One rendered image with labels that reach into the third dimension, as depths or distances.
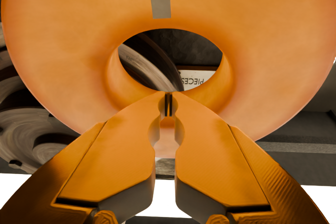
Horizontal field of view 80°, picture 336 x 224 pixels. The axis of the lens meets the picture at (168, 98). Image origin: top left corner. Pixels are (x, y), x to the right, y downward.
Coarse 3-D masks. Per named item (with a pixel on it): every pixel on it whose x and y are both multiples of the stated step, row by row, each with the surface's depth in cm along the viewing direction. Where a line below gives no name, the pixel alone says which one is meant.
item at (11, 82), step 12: (0, 48) 32; (0, 60) 32; (0, 72) 33; (12, 72) 32; (132, 72) 35; (0, 84) 33; (12, 84) 33; (24, 84) 33; (144, 84) 35; (0, 96) 35
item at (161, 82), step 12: (0, 24) 30; (0, 36) 31; (132, 36) 36; (120, 48) 32; (132, 48) 32; (144, 48) 36; (120, 60) 33; (132, 60) 33; (144, 60) 33; (156, 60) 38; (144, 72) 35; (156, 72) 35; (168, 72) 40; (156, 84) 37; (168, 84) 37
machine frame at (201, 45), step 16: (0, 0) 42; (160, 32) 46; (176, 32) 46; (192, 32) 46; (176, 48) 49; (192, 48) 49; (208, 48) 48; (176, 64) 52; (192, 64) 52; (208, 64) 52; (160, 160) 88; (160, 176) 99
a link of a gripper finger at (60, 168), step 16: (96, 128) 9; (80, 144) 8; (48, 160) 7; (64, 160) 7; (80, 160) 7; (32, 176) 7; (48, 176) 7; (64, 176) 7; (16, 192) 6; (32, 192) 6; (48, 192) 6; (0, 208) 6; (16, 208) 6; (32, 208) 6; (48, 208) 6; (64, 208) 6; (80, 208) 6; (96, 208) 6
